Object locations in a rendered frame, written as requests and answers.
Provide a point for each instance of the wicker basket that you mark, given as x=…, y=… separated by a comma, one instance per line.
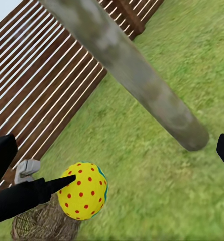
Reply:
x=47, y=222

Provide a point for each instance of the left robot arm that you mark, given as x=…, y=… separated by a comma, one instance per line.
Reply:
x=28, y=192

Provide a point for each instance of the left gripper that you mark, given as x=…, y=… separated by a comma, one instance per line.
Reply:
x=27, y=195

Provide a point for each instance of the easter egg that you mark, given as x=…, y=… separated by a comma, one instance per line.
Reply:
x=84, y=197

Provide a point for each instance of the tree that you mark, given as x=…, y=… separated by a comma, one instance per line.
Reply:
x=91, y=25

